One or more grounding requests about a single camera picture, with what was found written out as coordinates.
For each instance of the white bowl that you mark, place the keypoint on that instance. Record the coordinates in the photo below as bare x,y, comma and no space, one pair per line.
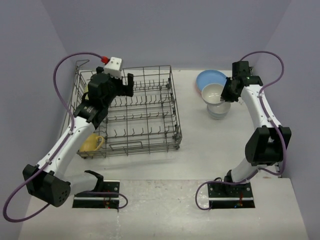
219,109
211,94
217,116

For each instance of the grey wire dish rack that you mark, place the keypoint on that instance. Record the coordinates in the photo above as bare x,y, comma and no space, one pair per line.
144,123

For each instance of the yellow mug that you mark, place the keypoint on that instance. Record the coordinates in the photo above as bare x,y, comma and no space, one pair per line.
92,143

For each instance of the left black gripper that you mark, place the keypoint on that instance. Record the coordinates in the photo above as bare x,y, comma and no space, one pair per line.
125,90

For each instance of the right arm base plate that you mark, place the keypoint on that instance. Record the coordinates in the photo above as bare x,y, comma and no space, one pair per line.
223,196

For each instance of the blue plate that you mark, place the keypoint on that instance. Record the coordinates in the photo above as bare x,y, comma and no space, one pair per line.
210,77

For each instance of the orange yellow plate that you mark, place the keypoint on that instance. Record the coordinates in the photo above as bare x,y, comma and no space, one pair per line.
198,90

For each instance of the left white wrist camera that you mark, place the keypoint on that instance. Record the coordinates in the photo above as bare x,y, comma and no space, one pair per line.
114,67

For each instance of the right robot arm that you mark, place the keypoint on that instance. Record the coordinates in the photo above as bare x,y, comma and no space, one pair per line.
269,142

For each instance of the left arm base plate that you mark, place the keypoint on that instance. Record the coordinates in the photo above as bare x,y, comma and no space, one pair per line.
99,201

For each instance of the green mug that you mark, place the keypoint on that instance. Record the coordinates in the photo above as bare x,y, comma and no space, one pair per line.
86,91

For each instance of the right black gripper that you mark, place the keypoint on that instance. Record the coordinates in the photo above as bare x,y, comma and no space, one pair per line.
225,96

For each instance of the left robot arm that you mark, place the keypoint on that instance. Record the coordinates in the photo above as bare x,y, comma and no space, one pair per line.
46,180

